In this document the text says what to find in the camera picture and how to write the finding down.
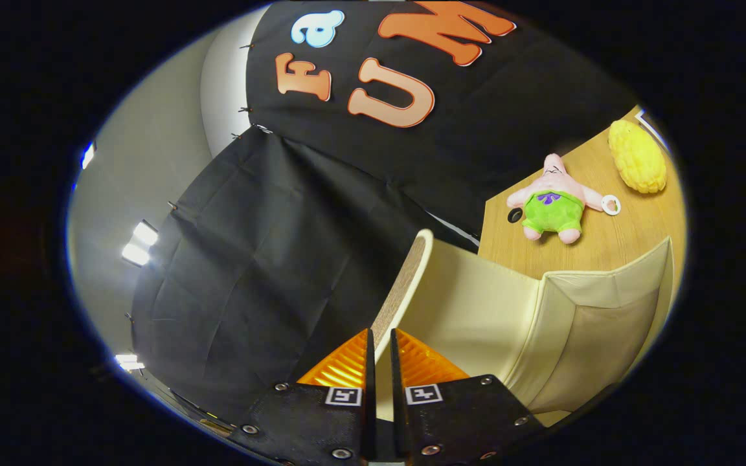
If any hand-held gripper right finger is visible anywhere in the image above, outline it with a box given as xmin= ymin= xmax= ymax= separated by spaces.
xmin=390 ymin=328 xmax=545 ymax=466

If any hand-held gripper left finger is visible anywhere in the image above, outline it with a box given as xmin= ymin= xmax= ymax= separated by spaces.
xmin=227 ymin=328 xmax=378 ymax=466

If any beige fabric storage box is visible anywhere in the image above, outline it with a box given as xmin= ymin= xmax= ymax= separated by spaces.
xmin=372 ymin=228 xmax=675 ymax=429

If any black backdrop cloth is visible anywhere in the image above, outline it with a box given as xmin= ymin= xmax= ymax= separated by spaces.
xmin=132 ymin=0 xmax=639 ymax=421

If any pink starfish plush toy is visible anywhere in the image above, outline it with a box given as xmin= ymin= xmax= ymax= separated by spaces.
xmin=506 ymin=153 xmax=622 ymax=245

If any yellow round plush cushion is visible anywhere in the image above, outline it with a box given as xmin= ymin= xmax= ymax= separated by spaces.
xmin=608 ymin=120 xmax=668 ymax=194

